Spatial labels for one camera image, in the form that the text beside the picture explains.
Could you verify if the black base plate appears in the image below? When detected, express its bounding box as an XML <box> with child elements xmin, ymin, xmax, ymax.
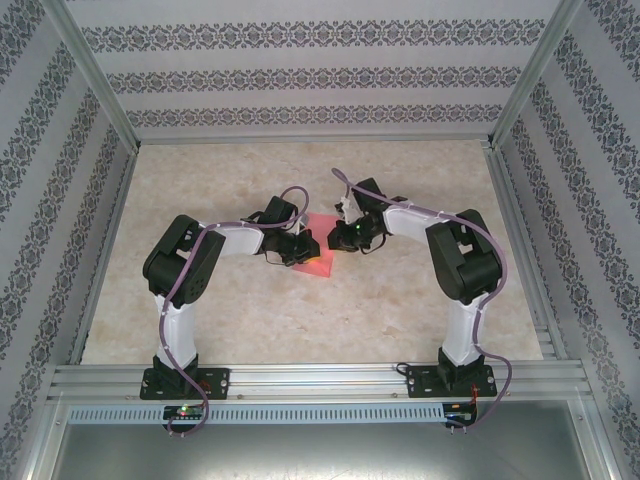
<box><xmin>139</xmin><ymin>367</ymin><xmax>231</xmax><ymax>401</ymax></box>
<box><xmin>405</xmin><ymin>364</ymin><xmax>499</xmax><ymax>400</ymax></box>

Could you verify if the red square cloth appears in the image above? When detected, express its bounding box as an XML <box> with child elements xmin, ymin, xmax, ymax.
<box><xmin>293</xmin><ymin>212</ymin><xmax>344</xmax><ymax>278</ymax></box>

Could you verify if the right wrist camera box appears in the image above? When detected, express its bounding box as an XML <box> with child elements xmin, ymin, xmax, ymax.
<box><xmin>333</xmin><ymin>197</ymin><xmax>357</xmax><ymax>224</ymax></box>

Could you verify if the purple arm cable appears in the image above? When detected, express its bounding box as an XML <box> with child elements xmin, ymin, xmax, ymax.
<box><xmin>331</xmin><ymin>167</ymin><xmax>516</xmax><ymax>436</ymax></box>
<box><xmin>158</xmin><ymin>185</ymin><xmax>312</xmax><ymax>439</ymax></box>

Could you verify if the left circuit board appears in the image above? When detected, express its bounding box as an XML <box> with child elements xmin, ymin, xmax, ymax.
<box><xmin>163</xmin><ymin>405</ymin><xmax>207</xmax><ymax>420</ymax></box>

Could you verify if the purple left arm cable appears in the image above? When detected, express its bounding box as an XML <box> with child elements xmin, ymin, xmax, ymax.
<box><xmin>158</xmin><ymin>185</ymin><xmax>312</xmax><ymax>439</ymax></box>

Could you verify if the grey metal sheet panel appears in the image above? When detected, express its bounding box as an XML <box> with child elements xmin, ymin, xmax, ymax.
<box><xmin>29</xmin><ymin>399</ymin><xmax>616</xmax><ymax>480</ymax></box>

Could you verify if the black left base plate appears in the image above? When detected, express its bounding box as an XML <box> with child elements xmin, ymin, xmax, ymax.
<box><xmin>139</xmin><ymin>367</ymin><xmax>231</xmax><ymax>401</ymax></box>

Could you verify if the aluminium mounting rail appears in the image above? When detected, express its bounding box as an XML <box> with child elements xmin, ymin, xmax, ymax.
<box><xmin>47</xmin><ymin>362</ymin><xmax>589</xmax><ymax>402</ymax></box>

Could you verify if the aluminium frame post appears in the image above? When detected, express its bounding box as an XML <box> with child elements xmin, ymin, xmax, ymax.
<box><xmin>45</xmin><ymin>0</ymin><xmax>142</xmax><ymax>151</ymax></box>
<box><xmin>487</xmin><ymin>0</ymin><xmax>586</xmax><ymax>147</ymax></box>

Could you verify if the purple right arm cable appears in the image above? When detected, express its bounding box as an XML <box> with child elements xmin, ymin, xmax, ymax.
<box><xmin>331</xmin><ymin>167</ymin><xmax>516</xmax><ymax>436</ymax></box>

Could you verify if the slotted grey cable duct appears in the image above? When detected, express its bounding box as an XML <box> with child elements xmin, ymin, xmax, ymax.
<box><xmin>67</xmin><ymin>403</ymin><xmax>447</xmax><ymax>425</ymax></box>

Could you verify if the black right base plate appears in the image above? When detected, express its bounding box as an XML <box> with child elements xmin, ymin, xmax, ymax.
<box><xmin>405</xmin><ymin>364</ymin><xmax>499</xmax><ymax>400</ymax></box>

